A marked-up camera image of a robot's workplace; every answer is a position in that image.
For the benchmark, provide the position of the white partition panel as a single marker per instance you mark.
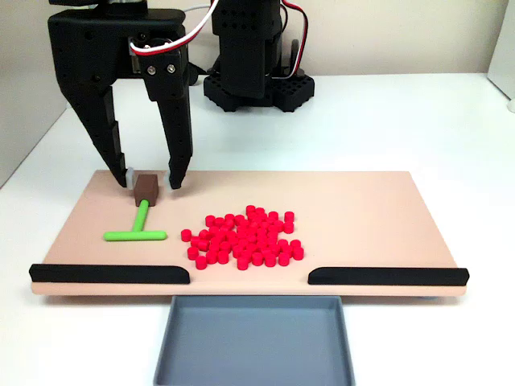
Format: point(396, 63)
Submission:
point(24, 100)

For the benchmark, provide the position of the red small cylinder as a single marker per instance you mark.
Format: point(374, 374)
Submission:
point(275, 250)
point(231, 235)
point(200, 262)
point(196, 241)
point(289, 216)
point(215, 246)
point(295, 243)
point(260, 212)
point(250, 210)
point(263, 220)
point(219, 238)
point(239, 220)
point(212, 257)
point(249, 239)
point(288, 227)
point(266, 250)
point(261, 231)
point(261, 241)
point(283, 244)
point(204, 234)
point(210, 220)
point(242, 263)
point(226, 245)
point(225, 228)
point(273, 233)
point(284, 258)
point(238, 250)
point(297, 252)
point(247, 253)
point(223, 256)
point(273, 216)
point(270, 260)
point(257, 258)
point(257, 249)
point(192, 252)
point(277, 225)
point(241, 241)
point(205, 244)
point(214, 231)
point(243, 229)
point(229, 218)
point(219, 222)
point(273, 242)
point(186, 235)
point(286, 250)

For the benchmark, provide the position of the pink board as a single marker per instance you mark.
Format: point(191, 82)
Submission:
point(362, 221)

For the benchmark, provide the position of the grey tray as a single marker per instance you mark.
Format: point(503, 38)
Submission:
point(253, 346)

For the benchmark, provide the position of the blue board foot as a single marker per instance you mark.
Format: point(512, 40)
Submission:
point(428, 298)

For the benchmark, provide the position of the white round foot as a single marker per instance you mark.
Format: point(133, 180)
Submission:
point(511, 105)

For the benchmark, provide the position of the black edge rail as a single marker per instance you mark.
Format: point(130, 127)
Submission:
point(108, 274)
point(386, 276)

